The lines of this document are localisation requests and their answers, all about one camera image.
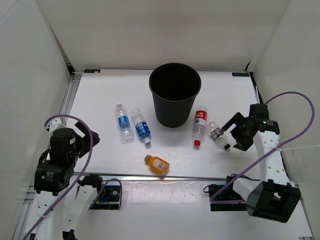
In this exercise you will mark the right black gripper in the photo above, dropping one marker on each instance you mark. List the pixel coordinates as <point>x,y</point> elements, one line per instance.
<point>242,143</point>

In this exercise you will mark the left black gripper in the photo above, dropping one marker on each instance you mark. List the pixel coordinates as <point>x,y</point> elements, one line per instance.
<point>85,140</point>

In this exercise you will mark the small clear bottle black label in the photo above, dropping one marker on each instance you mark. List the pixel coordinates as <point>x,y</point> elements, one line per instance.
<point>219,137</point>

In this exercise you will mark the clear bottle light blue label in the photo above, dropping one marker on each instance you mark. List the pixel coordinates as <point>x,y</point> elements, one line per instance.
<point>124,123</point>

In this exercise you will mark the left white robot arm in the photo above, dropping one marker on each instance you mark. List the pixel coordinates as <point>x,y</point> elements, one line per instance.
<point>61,204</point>

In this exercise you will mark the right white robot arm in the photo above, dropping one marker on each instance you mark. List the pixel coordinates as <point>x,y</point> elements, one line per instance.
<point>274,198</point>

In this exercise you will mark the black plastic bin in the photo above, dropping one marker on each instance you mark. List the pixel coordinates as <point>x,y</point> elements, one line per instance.
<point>174,87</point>

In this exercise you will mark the clear bottle red label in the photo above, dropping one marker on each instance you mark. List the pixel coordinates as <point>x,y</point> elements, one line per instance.
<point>199,125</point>

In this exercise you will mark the clear bottle dark blue label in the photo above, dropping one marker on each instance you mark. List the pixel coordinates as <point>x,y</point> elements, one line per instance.
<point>141,126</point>

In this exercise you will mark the orange juice bottle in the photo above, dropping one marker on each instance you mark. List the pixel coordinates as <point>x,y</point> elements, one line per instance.
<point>158,165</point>

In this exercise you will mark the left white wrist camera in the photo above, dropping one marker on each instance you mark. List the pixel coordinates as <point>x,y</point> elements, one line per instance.
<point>55,124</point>

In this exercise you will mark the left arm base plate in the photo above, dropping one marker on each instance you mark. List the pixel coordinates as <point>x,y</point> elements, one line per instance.
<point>109,196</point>

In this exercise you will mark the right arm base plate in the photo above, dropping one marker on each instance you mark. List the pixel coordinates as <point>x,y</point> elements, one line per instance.
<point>226,195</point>

